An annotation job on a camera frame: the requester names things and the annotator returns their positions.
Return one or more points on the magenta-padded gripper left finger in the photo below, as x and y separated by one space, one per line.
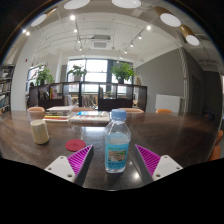
60 166

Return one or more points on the large potted plant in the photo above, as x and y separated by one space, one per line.
122 71

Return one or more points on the flat round red coaster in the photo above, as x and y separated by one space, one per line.
75 145

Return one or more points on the cream paper cup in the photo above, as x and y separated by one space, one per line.
40 131

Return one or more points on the round white ceiling lights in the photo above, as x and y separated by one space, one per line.
170 19

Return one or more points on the tall wall bookshelf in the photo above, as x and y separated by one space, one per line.
5 90

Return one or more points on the clear water bottle blue cap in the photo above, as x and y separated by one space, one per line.
117 153

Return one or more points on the small potted plant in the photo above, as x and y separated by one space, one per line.
77 71

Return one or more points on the track spotlights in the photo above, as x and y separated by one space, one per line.
72 17

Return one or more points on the stack of books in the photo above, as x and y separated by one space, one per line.
59 112

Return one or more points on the ceiling air conditioner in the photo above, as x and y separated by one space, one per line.
101 42

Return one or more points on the dark low shelf unit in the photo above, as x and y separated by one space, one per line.
110 103

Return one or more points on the white wall panel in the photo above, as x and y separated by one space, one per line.
167 103

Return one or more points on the bushy potted plant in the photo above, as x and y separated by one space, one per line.
43 76

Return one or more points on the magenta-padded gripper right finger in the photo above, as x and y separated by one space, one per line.
165 166

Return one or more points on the flat white book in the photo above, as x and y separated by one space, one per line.
89 117

